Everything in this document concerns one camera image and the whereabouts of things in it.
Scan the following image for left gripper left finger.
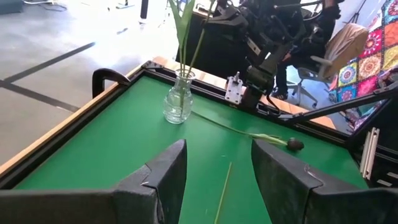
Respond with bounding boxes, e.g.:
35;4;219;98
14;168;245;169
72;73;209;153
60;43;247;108
0;139;188;224

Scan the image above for green table mat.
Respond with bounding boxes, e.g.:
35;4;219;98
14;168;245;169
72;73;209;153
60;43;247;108
14;74;369;224

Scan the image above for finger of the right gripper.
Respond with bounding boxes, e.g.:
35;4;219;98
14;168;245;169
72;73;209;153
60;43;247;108
203;14;249;32

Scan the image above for small clear glass vase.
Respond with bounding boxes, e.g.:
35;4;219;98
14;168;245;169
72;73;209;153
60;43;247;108
162;68;197;125

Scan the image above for black artificial tulip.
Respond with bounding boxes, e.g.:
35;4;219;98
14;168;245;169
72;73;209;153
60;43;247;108
191;110;305;152
213;161;233;224

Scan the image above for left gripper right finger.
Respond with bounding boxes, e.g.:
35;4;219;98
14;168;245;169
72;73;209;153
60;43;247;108
251;139;398;224

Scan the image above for black curved handle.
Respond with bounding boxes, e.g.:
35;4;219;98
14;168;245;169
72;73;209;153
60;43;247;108
92;67;131;99

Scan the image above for silver metal bracket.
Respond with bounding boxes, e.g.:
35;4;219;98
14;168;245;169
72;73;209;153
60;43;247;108
224;72;244;105

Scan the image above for silver aluminium extrusion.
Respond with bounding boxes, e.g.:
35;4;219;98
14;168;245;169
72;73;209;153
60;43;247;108
359;126;381;180

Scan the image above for wooden table with black frame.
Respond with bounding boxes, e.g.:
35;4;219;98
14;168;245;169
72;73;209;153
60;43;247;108
0;55;398;224

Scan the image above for tan office chair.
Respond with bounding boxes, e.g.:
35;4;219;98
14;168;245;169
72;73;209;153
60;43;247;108
295;23;369;108

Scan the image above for colourful patchwork quilt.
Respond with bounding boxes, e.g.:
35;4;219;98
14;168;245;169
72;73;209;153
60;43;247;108
326;0;398;131

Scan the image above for person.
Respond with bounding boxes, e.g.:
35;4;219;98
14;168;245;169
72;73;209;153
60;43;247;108
273;0;343;100

